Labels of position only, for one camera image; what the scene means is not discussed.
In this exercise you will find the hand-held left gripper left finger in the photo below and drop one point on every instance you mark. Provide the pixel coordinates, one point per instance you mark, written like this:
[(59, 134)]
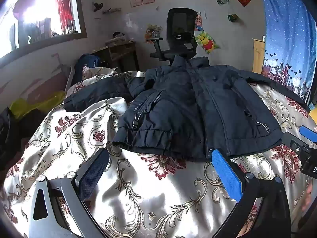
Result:
[(95, 171)]

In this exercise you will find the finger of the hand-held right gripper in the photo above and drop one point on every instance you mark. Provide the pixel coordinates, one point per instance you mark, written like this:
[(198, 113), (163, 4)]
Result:
[(308, 130)]

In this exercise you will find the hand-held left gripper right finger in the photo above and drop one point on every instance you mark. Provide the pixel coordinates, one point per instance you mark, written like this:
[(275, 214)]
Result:
[(226, 173)]

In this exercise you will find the navy blue padded jacket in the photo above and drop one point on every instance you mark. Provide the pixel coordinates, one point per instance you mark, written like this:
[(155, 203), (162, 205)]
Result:
[(173, 99)]

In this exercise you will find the floral satin blanket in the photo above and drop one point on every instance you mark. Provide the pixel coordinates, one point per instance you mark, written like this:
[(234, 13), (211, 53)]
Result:
[(148, 191)]

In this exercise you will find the yellow cloth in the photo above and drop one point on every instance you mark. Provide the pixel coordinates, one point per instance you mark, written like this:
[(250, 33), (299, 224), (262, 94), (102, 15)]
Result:
[(37, 103)]

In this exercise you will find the light wooden cabinet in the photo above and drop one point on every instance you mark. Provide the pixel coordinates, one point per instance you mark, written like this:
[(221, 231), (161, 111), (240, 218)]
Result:
[(258, 54)]

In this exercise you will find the black bag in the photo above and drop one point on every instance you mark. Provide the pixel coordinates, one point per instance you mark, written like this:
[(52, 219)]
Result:
[(8, 136)]

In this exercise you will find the blue printed curtain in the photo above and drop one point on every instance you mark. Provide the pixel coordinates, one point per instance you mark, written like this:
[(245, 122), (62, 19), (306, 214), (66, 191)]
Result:
[(287, 34)]

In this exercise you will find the blue backpack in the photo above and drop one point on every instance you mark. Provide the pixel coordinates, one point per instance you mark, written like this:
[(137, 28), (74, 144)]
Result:
[(86, 64)]

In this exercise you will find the brown wooden desk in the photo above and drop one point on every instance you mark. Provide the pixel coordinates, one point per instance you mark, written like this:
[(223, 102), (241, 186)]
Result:
[(121, 53)]

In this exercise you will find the green hanging box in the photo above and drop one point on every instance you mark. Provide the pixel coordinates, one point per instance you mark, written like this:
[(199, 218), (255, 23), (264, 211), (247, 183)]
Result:
[(232, 17)]

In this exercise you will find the dark item on desk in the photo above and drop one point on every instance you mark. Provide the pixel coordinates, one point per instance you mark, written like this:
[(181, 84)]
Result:
[(118, 36)]

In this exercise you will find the black office chair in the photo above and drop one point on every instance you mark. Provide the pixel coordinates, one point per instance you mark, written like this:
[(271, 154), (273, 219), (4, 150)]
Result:
[(182, 24)]

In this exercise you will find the red hanging ornament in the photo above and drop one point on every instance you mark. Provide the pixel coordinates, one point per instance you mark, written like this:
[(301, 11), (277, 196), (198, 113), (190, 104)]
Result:
[(65, 10)]

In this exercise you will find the window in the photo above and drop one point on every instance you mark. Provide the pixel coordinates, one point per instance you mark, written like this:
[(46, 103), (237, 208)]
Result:
[(37, 17)]

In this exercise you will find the yellow bear wall sticker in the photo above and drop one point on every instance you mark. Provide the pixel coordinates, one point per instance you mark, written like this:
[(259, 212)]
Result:
[(207, 42)]

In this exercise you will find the flower wall sticker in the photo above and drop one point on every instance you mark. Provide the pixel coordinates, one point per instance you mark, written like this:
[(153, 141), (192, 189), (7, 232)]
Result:
[(153, 33)]

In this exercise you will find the cartoon wall poster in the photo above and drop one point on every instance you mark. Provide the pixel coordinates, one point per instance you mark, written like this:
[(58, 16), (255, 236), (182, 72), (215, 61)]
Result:
[(198, 21)]

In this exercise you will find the grey wall strip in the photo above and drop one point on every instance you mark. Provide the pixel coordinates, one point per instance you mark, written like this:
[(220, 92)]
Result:
[(112, 10)]

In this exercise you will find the black wall hook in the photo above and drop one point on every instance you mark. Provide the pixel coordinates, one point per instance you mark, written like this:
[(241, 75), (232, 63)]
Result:
[(97, 7)]

